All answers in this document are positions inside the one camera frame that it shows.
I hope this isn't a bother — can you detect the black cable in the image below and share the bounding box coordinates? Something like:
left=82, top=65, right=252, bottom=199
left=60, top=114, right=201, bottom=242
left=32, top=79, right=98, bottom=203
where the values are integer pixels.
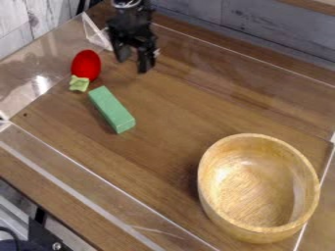
left=0, top=226, right=24, bottom=251

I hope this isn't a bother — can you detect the clear acrylic corner bracket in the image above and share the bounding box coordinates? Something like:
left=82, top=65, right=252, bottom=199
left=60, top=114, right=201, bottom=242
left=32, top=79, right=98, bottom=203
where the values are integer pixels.
left=81, top=13, right=112, bottom=51

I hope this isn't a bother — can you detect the clear acrylic table barrier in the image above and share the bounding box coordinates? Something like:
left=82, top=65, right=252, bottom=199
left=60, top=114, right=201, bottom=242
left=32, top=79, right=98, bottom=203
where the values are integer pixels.
left=0, top=14, right=335, bottom=251

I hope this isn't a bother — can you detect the red plush strawberry toy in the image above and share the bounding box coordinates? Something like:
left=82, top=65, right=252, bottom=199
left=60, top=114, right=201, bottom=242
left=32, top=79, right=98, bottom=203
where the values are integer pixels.
left=69, top=50, right=101, bottom=92

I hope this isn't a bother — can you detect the wooden bowl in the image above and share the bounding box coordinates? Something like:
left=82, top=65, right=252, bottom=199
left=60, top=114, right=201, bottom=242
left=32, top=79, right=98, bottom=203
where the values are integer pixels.
left=197, top=133, right=320, bottom=244

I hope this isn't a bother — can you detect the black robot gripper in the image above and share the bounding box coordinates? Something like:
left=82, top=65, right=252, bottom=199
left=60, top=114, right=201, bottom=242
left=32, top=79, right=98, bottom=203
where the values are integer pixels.
left=106, top=0, right=158, bottom=74

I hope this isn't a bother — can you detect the black metal table clamp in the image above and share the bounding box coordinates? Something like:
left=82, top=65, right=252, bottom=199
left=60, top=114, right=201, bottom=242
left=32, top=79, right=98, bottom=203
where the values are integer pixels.
left=28, top=208, right=73, bottom=251

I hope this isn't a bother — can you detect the green rectangular block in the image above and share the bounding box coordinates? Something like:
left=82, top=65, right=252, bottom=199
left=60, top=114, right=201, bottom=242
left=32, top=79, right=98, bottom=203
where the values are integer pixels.
left=88, top=86, right=136, bottom=134

